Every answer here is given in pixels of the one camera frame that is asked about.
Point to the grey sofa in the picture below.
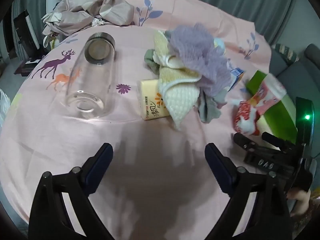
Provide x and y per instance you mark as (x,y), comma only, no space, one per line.
(310,60)

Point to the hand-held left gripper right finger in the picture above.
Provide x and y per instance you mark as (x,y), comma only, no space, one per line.
(220,167)

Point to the white plastic bag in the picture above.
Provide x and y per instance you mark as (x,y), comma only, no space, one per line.
(3,110)

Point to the dark object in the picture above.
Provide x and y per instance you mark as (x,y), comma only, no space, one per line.
(25,35)

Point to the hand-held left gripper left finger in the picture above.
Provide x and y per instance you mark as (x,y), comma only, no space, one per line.
(100,165)

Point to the patterned throw pillow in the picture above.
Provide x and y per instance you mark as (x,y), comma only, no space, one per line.
(287,52)

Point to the grey-green fluffy cloth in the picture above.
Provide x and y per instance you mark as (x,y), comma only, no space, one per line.
(210,110)

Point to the green cardboard box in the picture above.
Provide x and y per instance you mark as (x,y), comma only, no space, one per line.
(282,115)

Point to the crumpled beige fabric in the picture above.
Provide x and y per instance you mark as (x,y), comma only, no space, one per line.
(75,17)

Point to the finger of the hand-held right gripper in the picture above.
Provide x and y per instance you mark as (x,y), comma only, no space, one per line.
(278,145)
(246,146)

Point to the glass bottle with metal lid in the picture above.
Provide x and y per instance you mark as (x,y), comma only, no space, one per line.
(87,87)

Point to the person's right hand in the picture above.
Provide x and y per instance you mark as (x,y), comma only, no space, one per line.
(300,202)

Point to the red white snack packet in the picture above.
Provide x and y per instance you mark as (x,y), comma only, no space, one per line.
(246,116)

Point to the blue tissue pack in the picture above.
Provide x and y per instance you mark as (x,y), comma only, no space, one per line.
(237,75)

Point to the pink lidded canister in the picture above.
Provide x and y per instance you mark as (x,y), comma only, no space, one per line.
(270,92)

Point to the purple fluffy cloth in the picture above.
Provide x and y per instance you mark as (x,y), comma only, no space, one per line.
(197,50)

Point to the yellow tissue packet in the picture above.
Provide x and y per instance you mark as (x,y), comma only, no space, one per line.
(150,100)

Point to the pink printed bedsheet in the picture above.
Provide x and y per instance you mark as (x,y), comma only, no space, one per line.
(125,55)

